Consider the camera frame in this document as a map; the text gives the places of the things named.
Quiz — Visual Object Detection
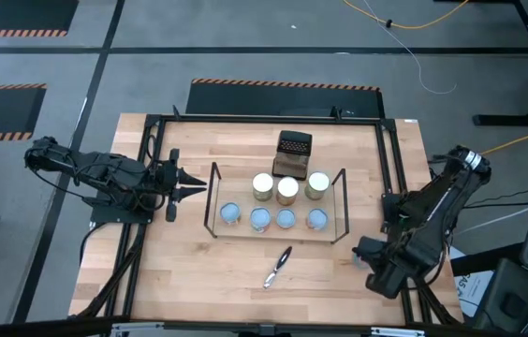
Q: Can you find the olive pineapple label can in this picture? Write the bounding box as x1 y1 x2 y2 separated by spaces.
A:
275 175 301 207

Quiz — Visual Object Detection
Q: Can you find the white paper sheet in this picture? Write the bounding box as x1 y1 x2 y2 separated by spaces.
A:
448 245 497 319

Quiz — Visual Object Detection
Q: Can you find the thin white floor cable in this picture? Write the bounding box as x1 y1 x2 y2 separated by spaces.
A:
364 0 458 95

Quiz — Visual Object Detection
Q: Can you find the yellow floor cable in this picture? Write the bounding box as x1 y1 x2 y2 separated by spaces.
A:
342 0 471 30

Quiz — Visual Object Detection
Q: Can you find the red mixed fruit can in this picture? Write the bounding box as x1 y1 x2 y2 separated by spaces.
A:
249 207 272 234

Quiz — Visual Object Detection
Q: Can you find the black camera mount rail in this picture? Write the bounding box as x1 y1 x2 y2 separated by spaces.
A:
0 316 480 337

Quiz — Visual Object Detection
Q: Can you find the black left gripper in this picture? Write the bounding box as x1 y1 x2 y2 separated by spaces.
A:
156 148 208 223

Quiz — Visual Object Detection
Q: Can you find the green orange label can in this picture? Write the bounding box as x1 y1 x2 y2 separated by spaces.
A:
304 170 331 202

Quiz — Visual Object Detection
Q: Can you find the black aluminium table frame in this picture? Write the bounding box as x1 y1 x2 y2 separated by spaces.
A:
69 105 464 328

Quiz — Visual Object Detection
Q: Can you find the black cable bundle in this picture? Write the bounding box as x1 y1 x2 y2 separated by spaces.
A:
74 223 149 320
399 280 464 327

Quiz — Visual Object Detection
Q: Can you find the chrome kitchen tool dark handle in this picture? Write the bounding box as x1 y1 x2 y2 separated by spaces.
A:
262 245 294 290

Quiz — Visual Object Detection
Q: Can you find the teal mandarin orange can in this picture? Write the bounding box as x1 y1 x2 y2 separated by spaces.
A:
306 207 330 231

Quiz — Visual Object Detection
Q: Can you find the pale label tin can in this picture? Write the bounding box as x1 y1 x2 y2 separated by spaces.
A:
219 201 242 226

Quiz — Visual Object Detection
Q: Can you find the wooden shelf black metal frame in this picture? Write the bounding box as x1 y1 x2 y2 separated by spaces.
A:
203 161 350 245

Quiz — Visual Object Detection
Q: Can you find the metal box grater black handle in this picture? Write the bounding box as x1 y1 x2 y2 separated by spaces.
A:
271 129 314 181

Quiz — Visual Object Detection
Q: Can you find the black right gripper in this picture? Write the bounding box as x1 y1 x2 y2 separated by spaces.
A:
353 236 433 300

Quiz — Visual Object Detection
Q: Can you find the black case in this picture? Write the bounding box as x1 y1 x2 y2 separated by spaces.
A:
472 257 528 333

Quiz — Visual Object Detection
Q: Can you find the black desk leg frame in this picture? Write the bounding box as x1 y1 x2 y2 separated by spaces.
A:
473 0 528 127

